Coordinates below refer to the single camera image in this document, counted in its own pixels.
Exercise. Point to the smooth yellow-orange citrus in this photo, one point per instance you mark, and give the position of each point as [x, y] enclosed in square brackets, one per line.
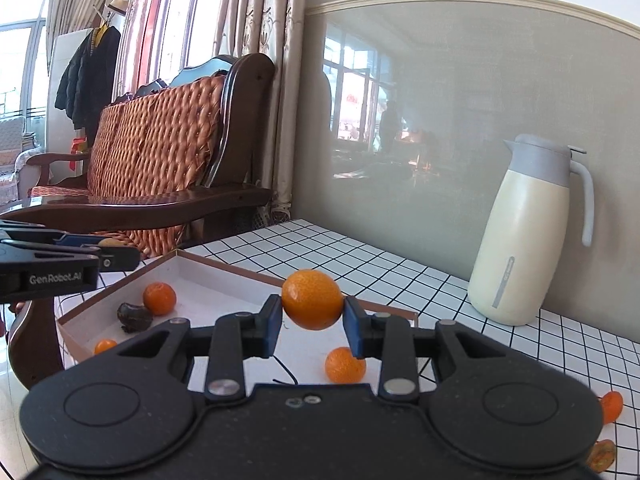
[312, 299]

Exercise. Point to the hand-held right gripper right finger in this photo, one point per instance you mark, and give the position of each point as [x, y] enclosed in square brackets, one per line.
[354, 330]

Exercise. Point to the armchair with lace cover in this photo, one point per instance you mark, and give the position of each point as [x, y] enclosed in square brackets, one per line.
[12, 165]

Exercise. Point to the cream thermos jug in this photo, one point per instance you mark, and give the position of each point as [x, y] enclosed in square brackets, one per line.
[525, 245]

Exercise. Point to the black checked white tablecloth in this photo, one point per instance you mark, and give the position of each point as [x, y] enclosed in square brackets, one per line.
[400, 280]

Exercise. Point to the glass balcony door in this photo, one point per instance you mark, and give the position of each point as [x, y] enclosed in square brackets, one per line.
[22, 70]

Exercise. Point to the small orange kumquat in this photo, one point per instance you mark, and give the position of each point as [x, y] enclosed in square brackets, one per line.
[105, 346]

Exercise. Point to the brown-green half fruit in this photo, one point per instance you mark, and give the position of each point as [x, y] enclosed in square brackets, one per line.
[601, 455]

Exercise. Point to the black hanging coat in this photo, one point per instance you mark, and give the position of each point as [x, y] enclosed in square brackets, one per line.
[87, 75]

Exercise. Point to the dark wooden sofa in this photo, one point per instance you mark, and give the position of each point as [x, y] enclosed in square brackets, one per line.
[240, 110]

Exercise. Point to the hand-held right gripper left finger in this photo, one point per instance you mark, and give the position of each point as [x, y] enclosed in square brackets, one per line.
[274, 327]

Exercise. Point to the straw hat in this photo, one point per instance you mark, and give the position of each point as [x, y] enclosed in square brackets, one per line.
[117, 6]

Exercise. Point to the orange mandarin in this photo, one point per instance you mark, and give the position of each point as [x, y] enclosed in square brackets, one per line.
[159, 298]
[345, 365]

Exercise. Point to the window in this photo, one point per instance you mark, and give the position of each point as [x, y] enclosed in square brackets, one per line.
[180, 15]

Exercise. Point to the brown cardboard box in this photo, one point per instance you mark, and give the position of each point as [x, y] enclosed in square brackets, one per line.
[215, 290]

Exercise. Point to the orange woven cushion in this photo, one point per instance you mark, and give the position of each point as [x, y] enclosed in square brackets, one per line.
[160, 145]

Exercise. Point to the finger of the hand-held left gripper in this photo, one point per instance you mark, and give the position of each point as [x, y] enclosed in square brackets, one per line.
[120, 258]
[75, 240]

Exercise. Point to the dark brown date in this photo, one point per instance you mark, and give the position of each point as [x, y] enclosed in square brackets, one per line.
[134, 317]

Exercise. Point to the orange carrot piece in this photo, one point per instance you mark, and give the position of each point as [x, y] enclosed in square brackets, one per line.
[612, 406]

